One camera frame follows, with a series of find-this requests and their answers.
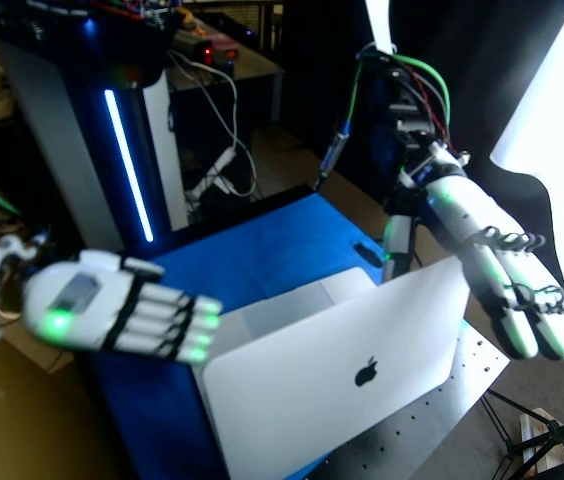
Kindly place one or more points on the white paper box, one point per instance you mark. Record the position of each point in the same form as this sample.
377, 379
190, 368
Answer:
532, 430

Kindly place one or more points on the silver laptop with apple logo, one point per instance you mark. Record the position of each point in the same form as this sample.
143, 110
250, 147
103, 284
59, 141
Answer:
312, 380

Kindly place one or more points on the blue cloth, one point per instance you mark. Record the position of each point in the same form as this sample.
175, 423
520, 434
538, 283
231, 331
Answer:
262, 240

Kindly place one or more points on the grey desk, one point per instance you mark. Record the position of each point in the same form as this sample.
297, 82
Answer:
257, 65

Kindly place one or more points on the black device with red display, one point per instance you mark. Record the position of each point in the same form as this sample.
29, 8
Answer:
202, 50

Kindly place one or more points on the black curtain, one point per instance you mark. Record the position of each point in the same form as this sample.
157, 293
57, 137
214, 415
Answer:
487, 75

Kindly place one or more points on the black tripod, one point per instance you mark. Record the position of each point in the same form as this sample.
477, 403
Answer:
557, 432

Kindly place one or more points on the robot body column blue light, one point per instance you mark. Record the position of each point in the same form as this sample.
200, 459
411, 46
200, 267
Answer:
62, 150

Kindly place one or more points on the white power strip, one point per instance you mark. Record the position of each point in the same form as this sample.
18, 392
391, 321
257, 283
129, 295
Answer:
212, 172

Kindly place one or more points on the small black object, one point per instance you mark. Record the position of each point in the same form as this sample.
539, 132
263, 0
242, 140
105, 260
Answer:
367, 252

